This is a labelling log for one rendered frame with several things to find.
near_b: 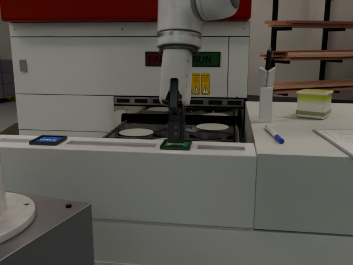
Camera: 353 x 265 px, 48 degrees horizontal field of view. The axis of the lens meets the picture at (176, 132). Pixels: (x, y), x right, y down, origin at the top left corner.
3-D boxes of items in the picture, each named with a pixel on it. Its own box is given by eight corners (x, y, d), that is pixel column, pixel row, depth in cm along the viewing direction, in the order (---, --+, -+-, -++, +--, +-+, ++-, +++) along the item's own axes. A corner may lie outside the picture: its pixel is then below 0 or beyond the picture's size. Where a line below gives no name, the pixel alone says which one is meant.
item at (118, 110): (115, 131, 138) (115, 104, 136) (242, 135, 133) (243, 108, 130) (114, 132, 137) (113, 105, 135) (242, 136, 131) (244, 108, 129)
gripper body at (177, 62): (164, 51, 80) (162, 106, 80) (154, 40, 70) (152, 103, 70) (200, 51, 79) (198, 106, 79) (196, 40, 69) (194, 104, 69)
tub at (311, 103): (302, 113, 108) (304, 88, 106) (331, 115, 104) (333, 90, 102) (294, 117, 102) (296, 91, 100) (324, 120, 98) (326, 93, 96)
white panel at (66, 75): (22, 134, 146) (12, 22, 137) (245, 142, 135) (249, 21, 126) (18, 136, 143) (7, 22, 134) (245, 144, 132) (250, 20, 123)
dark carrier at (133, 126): (130, 121, 132) (130, 120, 132) (233, 124, 127) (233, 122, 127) (95, 149, 99) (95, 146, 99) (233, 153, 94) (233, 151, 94)
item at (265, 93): (255, 118, 101) (257, 65, 98) (270, 118, 100) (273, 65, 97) (257, 122, 95) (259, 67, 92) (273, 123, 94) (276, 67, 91)
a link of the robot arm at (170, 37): (161, 40, 80) (161, 55, 80) (153, 29, 71) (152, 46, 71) (203, 40, 78) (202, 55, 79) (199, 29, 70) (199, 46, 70)
